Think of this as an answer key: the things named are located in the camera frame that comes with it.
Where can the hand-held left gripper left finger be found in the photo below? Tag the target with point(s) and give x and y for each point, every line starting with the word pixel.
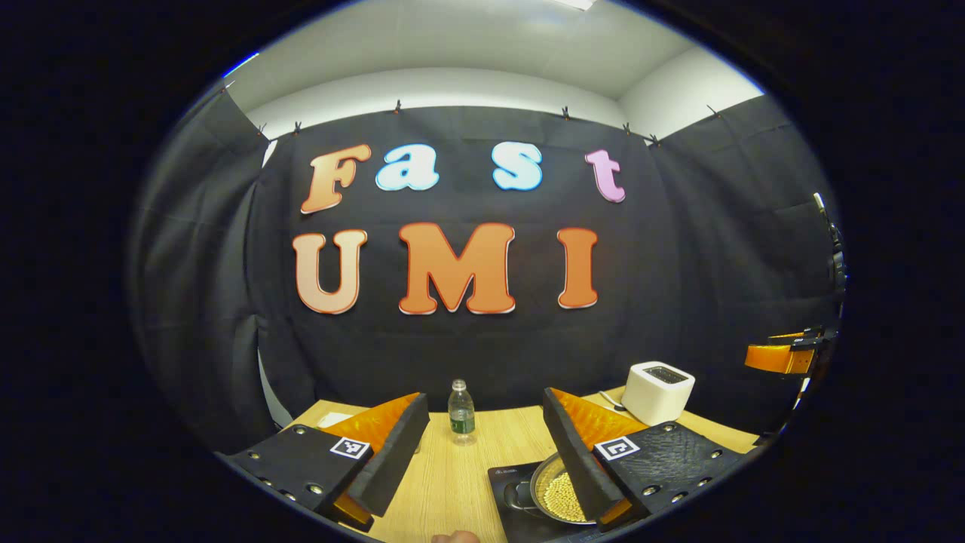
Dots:
pixel 396 456

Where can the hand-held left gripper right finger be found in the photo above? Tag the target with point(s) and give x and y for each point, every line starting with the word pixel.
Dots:
pixel 577 460

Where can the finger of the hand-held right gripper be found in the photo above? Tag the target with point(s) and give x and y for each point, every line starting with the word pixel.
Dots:
pixel 780 356

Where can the steel pot with soybeans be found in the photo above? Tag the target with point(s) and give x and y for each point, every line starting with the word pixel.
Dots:
pixel 559 498

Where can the black induction cooktop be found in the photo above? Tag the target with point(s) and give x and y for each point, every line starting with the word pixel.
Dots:
pixel 505 477

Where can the lettuce sandwich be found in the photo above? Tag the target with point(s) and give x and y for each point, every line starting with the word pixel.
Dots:
pixel 333 419

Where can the clear plastic water bottle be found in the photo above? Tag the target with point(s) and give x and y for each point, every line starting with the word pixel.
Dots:
pixel 461 415

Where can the white toaster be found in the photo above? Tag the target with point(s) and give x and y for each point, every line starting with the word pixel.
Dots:
pixel 656 392

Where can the long ceiling light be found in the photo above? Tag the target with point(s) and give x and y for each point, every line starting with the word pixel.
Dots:
pixel 574 3

